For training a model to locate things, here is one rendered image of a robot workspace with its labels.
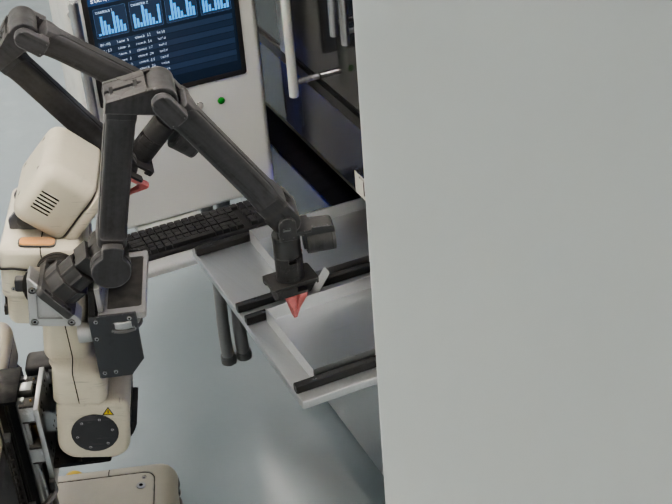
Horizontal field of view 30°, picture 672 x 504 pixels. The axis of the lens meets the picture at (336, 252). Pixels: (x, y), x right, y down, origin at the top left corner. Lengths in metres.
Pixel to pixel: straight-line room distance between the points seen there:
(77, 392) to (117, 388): 0.10
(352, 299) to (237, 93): 0.75
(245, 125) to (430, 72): 2.81
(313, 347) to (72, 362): 0.53
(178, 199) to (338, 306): 0.74
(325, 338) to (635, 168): 2.32
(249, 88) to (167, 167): 0.30
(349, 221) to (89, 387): 0.82
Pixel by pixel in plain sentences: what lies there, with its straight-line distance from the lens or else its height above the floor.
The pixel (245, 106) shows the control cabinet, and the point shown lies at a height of 1.08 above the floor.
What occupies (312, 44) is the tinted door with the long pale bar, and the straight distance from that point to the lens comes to 3.17.
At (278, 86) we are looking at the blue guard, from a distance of 3.46.
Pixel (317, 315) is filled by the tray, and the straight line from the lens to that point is 2.85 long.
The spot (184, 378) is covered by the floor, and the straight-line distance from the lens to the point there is 4.19.
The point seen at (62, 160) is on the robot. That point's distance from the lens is 2.56.
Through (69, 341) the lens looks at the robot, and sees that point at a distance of 2.78.
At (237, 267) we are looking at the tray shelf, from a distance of 3.06.
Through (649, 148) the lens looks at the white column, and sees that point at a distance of 0.47.
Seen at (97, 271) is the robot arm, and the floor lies 1.24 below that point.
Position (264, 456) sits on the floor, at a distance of 3.84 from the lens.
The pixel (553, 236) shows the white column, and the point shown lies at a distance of 0.55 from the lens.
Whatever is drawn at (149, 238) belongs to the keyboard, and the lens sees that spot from 3.33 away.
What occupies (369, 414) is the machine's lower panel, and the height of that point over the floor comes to 0.27.
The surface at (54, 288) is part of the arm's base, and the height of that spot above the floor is 1.20.
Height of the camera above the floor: 2.51
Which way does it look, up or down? 32 degrees down
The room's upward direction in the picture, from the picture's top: 5 degrees counter-clockwise
